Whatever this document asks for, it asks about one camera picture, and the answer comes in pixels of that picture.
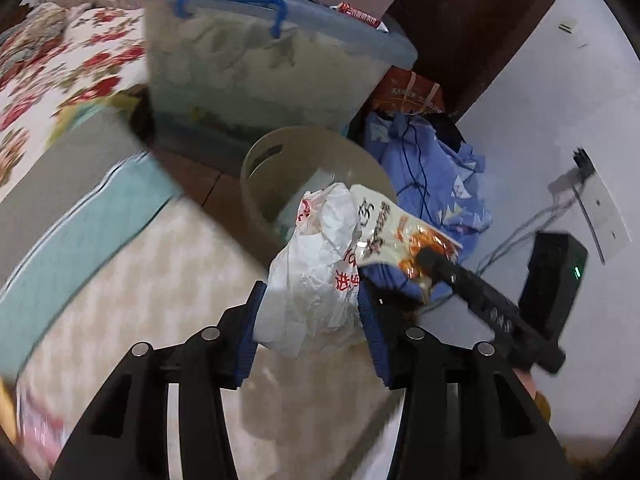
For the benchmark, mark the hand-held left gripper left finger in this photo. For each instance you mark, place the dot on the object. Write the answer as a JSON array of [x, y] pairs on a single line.
[[250, 332]]

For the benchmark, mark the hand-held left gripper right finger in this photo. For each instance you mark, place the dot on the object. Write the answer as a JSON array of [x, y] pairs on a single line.
[[377, 337]]

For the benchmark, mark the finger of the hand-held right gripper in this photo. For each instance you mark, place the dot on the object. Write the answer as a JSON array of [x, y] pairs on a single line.
[[470, 290], [395, 282]]

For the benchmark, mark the instant noodle packet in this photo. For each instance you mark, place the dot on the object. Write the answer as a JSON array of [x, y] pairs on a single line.
[[390, 230]]

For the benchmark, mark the white plastic bag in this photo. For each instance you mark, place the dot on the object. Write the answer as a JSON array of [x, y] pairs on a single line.
[[310, 280]]

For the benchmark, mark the beige trash bin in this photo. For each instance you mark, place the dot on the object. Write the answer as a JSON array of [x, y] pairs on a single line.
[[320, 146]]

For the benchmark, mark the chevron patterned bed sheet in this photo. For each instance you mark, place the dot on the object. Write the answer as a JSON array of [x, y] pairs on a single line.
[[150, 285]]

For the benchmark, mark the blue cloth bundle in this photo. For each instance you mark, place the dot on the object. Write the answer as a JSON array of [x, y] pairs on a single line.
[[440, 180]]

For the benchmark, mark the black plug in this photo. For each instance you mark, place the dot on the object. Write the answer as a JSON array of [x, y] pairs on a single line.
[[582, 160]]

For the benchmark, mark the dark cloth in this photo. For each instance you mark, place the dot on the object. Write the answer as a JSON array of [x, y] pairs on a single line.
[[452, 132]]

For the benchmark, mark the orange bag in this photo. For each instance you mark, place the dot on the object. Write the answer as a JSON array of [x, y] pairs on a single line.
[[410, 92]]

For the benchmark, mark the blue storage box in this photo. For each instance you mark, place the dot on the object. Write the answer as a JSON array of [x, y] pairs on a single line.
[[225, 75]]

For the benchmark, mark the dark wooden wardrobe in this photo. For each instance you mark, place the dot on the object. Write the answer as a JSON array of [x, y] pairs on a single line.
[[475, 25]]

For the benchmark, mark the red snack packet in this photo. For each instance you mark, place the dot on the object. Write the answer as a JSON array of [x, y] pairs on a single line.
[[360, 14]]

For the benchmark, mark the floral blanket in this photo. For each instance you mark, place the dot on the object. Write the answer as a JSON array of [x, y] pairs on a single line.
[[65, 70]]

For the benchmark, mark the patterned quilt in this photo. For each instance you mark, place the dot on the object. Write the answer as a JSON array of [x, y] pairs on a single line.
[[35, 22]]

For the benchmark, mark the white wall socket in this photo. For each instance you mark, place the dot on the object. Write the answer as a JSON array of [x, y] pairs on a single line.
[[607, 215]]

